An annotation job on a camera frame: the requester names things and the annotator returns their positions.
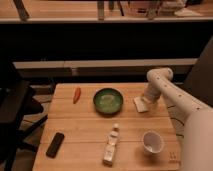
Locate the white sponge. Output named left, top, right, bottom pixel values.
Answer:
left=133, top=97, right=148, bottom=113

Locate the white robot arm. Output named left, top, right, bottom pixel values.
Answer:
left=142, top=68, right=213, bottom=171

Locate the green ceramic bowl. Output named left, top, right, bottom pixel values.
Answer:
left=93, top=88, right=123, bottom=115

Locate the white paper cup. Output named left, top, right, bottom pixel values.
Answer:
left=142, top=131, right=164, bottom=156

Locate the orange chili pepper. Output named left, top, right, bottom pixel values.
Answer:
left=73, top=87, right=81, bottom=104

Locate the black remote control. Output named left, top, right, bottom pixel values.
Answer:
left=46, top=132, right=65, bottom=158

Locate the black chair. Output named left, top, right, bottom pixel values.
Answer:
left=0, top=60, right=47, bottom=171

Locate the wooden shelf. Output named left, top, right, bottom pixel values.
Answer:
left=0, top=0, right=213, bottom=23

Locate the black cable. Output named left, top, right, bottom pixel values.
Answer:
left=166, top=104, right=186, bottom=138

